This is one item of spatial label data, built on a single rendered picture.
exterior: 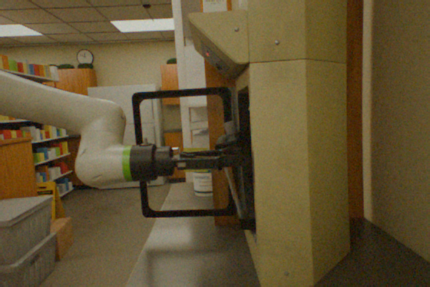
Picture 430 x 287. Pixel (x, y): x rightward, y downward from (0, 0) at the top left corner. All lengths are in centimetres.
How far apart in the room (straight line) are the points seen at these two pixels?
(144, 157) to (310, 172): 38
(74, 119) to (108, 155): 12
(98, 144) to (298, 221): 49
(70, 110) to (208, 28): 39
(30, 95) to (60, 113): 7
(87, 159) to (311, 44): 55
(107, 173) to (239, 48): 42
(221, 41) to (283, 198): 34
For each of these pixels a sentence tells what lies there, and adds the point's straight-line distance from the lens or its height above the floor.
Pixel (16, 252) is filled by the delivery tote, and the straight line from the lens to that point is 281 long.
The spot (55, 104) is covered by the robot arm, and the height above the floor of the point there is 136.
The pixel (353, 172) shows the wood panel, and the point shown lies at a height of 109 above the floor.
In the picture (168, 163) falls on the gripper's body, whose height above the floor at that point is 120.
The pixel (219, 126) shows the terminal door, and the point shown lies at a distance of 95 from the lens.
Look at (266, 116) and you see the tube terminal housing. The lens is 64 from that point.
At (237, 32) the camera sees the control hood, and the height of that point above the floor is 147.
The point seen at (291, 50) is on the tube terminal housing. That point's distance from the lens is 66.
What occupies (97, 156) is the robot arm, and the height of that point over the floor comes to 123.
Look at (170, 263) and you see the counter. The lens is 87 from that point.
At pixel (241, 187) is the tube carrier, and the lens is 77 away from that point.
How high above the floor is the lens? 133
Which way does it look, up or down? 7 degrees down
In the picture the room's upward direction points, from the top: 4 degrees counter-clockwise
